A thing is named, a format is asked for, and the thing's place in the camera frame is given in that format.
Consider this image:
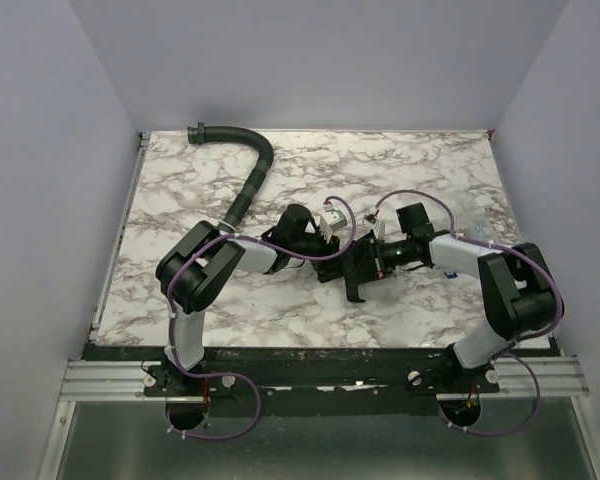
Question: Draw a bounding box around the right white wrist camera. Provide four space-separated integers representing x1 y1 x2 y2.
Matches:
364 214 385 239

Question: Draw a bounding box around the aluminium table frame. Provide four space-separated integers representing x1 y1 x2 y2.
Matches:
34 130 592 480

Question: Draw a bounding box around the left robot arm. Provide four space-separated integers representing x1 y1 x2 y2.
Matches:
155 202 348 382

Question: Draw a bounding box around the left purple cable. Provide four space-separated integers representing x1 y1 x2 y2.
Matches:
164 195 359 442

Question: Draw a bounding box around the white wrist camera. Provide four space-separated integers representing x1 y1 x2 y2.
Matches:
319 209 348 242
364 214 385 239

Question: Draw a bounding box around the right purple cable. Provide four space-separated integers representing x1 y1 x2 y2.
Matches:
374 189 565 435

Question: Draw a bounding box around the grey corrugated hose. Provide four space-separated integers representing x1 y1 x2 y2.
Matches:
185 121 275 234

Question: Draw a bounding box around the black folding umbrella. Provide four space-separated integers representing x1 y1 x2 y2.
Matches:
312 232 380 303

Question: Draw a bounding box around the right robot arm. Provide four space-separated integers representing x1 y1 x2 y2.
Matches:
376 203 564 375

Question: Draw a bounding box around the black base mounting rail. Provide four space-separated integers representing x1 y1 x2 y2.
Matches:
82 344 499 417

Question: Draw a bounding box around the purple cable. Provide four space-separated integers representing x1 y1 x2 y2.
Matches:
374 189 565 435
164 195 359 442

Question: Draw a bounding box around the clear plastic screw box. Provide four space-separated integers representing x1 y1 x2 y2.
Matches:
444 219 489 279

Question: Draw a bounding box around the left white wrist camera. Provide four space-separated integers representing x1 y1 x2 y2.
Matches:
319 209 348 242

